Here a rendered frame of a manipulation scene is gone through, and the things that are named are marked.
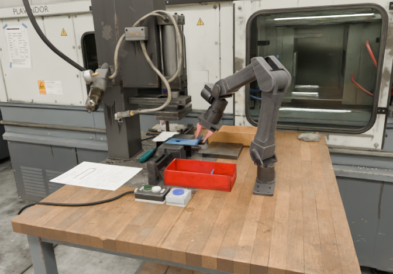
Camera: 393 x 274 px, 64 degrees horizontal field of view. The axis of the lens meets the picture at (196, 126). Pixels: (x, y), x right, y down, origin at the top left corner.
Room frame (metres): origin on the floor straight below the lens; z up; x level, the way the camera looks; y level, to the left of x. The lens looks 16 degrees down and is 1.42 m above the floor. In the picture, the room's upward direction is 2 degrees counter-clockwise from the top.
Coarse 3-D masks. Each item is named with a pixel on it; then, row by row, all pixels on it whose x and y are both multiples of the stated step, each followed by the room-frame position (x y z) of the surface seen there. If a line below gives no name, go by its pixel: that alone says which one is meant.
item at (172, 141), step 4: (168, 140) 1.33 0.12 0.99; (172, 140) 1.33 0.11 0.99; (176, 140) 1.33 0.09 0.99; (180, 140) 1.32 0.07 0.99; (184, 140) 1.32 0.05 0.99; (188, 140) 1.32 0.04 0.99; (192, 140) 1.32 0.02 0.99; (196, 140) 1.32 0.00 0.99; (188, 144) 1.26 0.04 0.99; (192, 144) 1.26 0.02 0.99; (196, 144) 1.27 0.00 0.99
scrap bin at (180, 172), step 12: (168, 168) 1.11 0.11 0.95; (180, 168) 1.17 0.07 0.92; (192, 168) 1.16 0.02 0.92; (204, 168) 1.14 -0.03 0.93; (216, 168) 1.13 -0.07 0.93; (228, 168) 1.11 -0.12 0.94; (168, 180) 1.07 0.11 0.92; (180, 180) 1.05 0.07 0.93; (192, 180) 1.04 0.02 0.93; (204, 180) 1.02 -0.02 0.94; (216, 180) 1.01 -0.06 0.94; (228, 180) 1.00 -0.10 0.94
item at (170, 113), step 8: (136, 96) 1.40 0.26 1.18; (144, 96) 1.41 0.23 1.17; (152, 96) 1.40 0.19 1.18; (160, 96) 1.37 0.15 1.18; (176, 96) 1.31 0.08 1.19; (184, 96) 1.33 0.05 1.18; (152, 104) 1.32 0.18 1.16; (160, 104) 1.31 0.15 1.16; (168, 104) 1.30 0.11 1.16; (176, 104) 1.29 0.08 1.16; (184, 104) 1.28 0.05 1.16; (160, 112) 1.24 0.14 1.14; (168, 112) 1.23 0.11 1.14; (176, 112) 1.22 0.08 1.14; (184, 112) 1.29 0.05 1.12; (160, 120) 1.26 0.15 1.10; (168, 120) 1.23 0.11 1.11; (176, 120) 1.22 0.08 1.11
